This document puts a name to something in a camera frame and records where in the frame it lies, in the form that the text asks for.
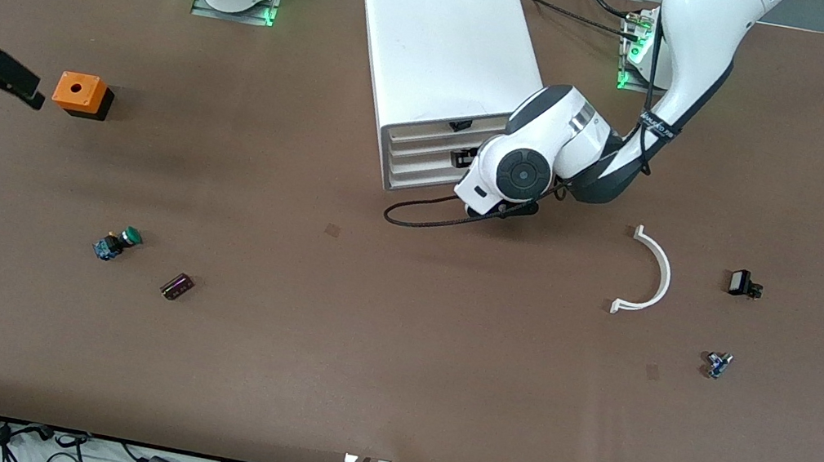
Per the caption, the white drawer with black handle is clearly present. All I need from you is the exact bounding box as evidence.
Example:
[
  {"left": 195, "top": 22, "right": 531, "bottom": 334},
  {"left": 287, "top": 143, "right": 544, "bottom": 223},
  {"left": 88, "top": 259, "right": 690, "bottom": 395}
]
[{"left": 385, "top": 93, "right": 518, "bottom": 159}]

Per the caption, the white plastic drawer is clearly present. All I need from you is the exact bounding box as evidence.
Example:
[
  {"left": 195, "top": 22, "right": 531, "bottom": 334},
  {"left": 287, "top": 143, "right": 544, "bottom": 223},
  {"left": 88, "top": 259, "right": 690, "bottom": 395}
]
[
  {"left": 388, "top": 147, "right": 475, "bottom": 184},
  {"left": 388, "top": 122, "right": 495, "bottom": 171},
  {"left": 388, "top": 162, "right": 465, "bottom": 198}
]

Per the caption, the orange and black button box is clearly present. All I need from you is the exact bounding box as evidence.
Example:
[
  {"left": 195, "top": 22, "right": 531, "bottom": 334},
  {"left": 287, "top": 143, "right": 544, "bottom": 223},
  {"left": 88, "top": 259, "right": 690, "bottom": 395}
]
[{"left": 50, "top": 70, "right": 118, "bottom": 124}]

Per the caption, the white drawer cabinet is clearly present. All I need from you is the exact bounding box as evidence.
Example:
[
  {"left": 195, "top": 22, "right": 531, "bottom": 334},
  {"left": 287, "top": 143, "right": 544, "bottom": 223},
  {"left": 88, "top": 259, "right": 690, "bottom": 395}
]
[{"left": 327, "top": 0, "right": 569, "bottom": 215}]

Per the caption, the small purple black component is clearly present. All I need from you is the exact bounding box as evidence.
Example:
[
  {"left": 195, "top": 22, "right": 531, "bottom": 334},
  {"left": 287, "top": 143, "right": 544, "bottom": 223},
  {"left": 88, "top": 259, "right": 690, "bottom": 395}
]
[{"left": 158, "top": 270, "right": 196, "bottom": 304}]

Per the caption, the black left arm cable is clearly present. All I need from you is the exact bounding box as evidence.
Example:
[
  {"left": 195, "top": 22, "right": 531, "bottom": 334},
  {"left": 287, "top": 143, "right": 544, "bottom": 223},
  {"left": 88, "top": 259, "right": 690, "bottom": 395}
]
[{"left": 382, "top": 0, "right": 675, "bottom": 264}]

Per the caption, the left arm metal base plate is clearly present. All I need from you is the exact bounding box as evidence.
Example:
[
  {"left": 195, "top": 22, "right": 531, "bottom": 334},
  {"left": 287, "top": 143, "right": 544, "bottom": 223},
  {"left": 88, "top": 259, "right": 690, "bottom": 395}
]
[{"left": 614, "top": 5, "right": 666, "bottom": 97}]

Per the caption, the green push button switch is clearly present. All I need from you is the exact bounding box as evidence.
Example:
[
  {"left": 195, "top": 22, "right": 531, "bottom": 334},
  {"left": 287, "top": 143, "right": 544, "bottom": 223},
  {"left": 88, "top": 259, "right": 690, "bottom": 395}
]
[{"left": 91, "top": 222, "right": 145, "bottom": 267}]

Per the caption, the black cable on table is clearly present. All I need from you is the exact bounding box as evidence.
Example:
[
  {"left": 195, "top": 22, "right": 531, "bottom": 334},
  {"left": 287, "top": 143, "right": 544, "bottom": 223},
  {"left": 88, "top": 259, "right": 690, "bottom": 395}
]
[{"left": 513, "top": 0, "right": 651, "bottom": 45}]

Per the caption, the white curved plastic bracket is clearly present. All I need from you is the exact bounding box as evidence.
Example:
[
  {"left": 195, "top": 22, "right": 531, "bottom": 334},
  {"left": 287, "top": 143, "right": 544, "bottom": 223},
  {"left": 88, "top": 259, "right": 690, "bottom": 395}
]
[{"left": 608, "top": 222, "right": 679, "bottom": 323}]

